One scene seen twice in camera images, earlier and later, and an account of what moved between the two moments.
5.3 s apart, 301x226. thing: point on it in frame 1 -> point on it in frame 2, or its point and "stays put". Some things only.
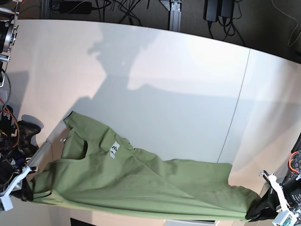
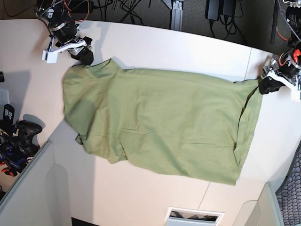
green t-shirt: [96, 168] -> [201, 125]
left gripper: [10, 174] -> [66, 36]
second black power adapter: [227, 6] stays put
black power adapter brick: [210, 11] stays put
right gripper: [267, 207] -> [285, 68]
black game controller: [26, 130] stays put
